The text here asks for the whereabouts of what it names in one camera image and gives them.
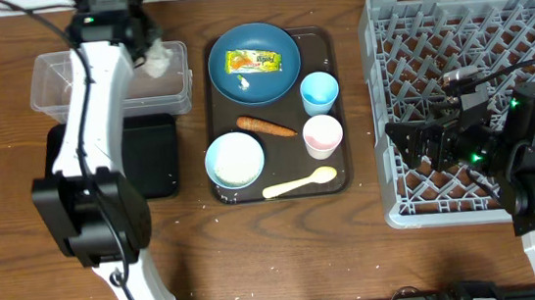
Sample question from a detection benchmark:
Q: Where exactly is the grey plastic dishwasher rack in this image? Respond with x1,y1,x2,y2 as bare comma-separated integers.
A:
358,0,535,229

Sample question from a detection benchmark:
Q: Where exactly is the aluminium foil ball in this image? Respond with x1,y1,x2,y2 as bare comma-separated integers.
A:
141,38,173,78

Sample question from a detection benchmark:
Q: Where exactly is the cream plastic spoon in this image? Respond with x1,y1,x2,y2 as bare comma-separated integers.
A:
262,166,338,199

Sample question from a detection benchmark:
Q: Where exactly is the clear plastic waste bin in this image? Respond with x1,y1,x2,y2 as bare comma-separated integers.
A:
30,40,193,124

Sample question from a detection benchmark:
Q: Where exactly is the black waste tray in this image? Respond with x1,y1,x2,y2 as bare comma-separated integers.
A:
39,111,184,211

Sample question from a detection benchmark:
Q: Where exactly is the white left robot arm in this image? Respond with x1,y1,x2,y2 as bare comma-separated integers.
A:
31,0,176,300

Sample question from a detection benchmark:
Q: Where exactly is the yellow green snack wrapper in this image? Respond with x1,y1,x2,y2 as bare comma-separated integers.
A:
224,49,282,74

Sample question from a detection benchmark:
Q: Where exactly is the pile of white rice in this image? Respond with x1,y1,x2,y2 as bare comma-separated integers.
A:
214,152,260,187

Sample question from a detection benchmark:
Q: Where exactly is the pink plastic cup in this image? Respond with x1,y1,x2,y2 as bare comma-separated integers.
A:
302,114,344,160

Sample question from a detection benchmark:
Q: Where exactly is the dark blue plate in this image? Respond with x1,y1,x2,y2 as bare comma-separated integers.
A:
207,23,302,106

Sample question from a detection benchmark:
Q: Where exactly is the orange carrot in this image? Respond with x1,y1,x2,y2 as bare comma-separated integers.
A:
236,116,298,137

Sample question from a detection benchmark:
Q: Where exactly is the light blue bowl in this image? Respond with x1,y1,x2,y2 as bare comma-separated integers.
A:
205,132,265,190

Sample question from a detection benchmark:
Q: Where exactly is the small foil wrapper scrap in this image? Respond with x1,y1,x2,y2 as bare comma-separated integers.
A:
237,75,250,91

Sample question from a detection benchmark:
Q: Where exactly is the light blue plastic cup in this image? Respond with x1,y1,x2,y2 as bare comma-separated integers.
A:
300,72,340,117

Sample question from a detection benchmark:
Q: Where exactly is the dark brown serving tray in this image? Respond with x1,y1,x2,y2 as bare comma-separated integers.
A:
204,26,353,205

